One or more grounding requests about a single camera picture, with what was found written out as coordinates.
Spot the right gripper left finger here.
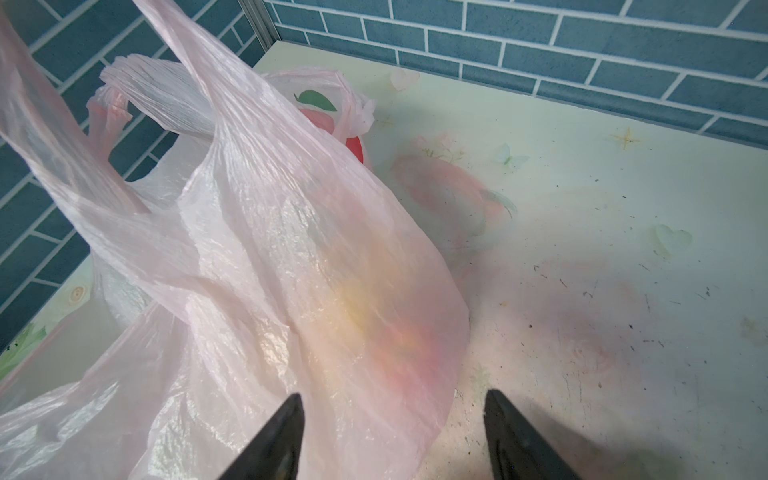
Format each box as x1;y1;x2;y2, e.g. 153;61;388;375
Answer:
219;393;305;480

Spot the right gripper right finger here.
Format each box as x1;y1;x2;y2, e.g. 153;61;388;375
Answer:
483;389;580;480

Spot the pink plastic bag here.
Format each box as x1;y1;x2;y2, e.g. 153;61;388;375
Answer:
1;1;469;479

